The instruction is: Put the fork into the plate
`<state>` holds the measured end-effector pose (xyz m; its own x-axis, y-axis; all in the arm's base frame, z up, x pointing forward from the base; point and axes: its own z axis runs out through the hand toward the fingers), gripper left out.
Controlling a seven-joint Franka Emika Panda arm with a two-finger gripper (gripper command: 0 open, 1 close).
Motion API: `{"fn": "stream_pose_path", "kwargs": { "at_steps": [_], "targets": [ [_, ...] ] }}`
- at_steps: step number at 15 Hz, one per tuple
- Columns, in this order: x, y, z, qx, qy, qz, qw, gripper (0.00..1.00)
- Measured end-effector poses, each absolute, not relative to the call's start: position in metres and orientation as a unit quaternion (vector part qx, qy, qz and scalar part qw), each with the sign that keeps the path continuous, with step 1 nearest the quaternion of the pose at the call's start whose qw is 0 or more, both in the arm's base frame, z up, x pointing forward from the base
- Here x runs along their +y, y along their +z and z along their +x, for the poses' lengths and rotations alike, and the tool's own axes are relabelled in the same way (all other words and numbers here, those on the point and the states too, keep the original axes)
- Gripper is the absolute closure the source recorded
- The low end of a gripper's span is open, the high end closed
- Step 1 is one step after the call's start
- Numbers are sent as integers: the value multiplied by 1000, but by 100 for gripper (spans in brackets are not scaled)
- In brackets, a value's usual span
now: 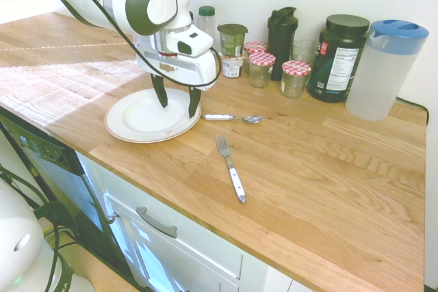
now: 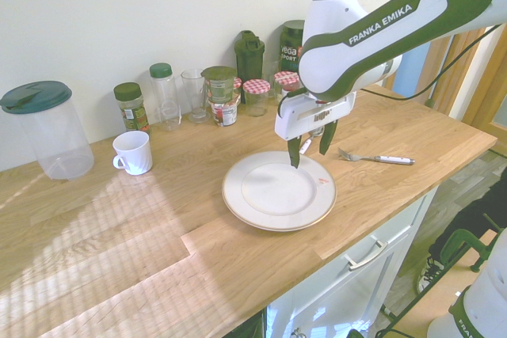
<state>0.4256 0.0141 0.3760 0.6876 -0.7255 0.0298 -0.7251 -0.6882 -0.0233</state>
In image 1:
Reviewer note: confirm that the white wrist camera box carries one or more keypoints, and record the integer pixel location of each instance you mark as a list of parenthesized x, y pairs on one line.
[(195, 37)]

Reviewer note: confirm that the white cabinet door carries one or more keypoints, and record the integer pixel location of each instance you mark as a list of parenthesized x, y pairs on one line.
[(154, 264)]

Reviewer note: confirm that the black dishwasher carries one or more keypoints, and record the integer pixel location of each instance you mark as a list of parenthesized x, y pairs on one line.
[(51, 155)]

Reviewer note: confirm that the clear pitcher with blue lid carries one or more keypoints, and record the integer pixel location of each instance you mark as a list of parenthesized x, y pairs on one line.
[(380, 80)]

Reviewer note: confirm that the white drawer front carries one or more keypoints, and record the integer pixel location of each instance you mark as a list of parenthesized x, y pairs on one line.
[(205, 251)]

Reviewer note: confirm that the clear bottle with green cap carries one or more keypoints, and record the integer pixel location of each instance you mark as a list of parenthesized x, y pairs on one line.
[(207, 25)]

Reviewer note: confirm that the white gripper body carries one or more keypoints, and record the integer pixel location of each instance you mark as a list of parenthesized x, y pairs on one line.
[(191, 71)]

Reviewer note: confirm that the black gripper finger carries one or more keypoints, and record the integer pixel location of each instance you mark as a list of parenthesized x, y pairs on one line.
[(194, 102), (160, 93)]

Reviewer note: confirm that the white yogurt cup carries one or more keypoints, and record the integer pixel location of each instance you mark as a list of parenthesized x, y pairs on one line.
[(232, 66)]

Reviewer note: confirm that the green yogurt cup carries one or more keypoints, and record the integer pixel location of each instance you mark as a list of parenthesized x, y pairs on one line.
[(231, 42)]

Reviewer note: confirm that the black shaker bottle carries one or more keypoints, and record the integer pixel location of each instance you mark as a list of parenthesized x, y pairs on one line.
[(282, 39)]

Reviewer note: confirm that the silver cabinet knob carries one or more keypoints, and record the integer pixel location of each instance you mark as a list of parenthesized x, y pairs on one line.
[(110, 218)]

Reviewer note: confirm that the black protein powder tub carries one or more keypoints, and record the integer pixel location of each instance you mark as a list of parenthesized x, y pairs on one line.
[(328, 66)]

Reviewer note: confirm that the white plate with gold rim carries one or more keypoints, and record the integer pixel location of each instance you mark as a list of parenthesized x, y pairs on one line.
[(143, 121)]

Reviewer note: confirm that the glass jar red checked lid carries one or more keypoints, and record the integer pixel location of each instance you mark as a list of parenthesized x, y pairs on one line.
[(255, 47), (295, 81), (261, 73)]

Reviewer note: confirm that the clear glass tumbler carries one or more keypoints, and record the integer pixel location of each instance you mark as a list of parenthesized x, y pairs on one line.
[(304, 51)]

